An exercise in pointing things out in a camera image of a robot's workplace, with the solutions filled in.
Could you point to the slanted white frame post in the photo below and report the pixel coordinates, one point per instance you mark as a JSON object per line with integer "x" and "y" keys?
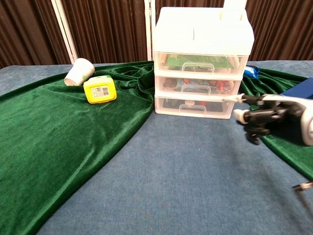
{"x": 64, "y": 31}

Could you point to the yellow plastic box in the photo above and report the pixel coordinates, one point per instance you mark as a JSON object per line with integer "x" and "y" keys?
{"x": 99, "y": 91}

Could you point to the clear drawer with dark items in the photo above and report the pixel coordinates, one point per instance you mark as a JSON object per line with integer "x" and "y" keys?
{"x": 193, "y": 106}

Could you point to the clear drawer with green board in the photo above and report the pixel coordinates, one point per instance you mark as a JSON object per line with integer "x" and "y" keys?
{"x": 200, "y": 62}

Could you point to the white paper cup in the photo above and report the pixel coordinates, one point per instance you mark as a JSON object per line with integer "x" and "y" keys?
{"x": 78, "y": 72}

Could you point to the brown pleated curtain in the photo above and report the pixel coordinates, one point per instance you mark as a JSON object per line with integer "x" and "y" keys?
{"x": 110, "y": 29}

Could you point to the wide white frame post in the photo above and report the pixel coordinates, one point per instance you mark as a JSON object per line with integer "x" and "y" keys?
{"x": 236, "y": 4}

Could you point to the upright white frame post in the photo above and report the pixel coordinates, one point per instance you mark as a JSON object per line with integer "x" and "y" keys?
{"x": 148, "y": 29}

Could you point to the clear drawer with colourful items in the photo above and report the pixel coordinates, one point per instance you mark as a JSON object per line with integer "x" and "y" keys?
{"x": 195, "y": 85}

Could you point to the dark blue box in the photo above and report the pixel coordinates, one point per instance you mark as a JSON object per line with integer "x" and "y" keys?
{"x": 302, "y": 89}

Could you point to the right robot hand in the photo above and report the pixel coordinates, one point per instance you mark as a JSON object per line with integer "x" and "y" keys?
{"x": 281, "y": 111}

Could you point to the blue snack packet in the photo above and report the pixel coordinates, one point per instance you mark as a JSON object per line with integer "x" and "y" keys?
{"x": 252, "y": 71}

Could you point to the green velvet cloth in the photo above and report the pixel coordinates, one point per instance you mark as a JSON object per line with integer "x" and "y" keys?
{"x": 61, "y": 137}

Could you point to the white plastic drawer unit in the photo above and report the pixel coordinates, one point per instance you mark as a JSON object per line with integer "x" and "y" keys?
{"x": 203, "y": 34}

